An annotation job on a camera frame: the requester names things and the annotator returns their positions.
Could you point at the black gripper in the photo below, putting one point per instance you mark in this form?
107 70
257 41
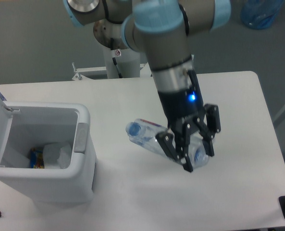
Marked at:
186 115

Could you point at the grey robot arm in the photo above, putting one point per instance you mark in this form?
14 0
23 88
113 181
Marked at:
198 15

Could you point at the white open trash can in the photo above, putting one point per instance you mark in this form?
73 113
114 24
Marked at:
26 125

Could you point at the blue plastic bag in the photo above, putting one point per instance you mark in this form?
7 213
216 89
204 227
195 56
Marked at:
260 14

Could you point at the blue yellow snack wrapper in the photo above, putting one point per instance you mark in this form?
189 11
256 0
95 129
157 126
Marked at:
36 158

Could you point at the clear crushed plastic bottle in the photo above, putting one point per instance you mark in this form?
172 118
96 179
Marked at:
143 133

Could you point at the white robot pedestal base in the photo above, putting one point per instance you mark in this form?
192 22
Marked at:
113 65

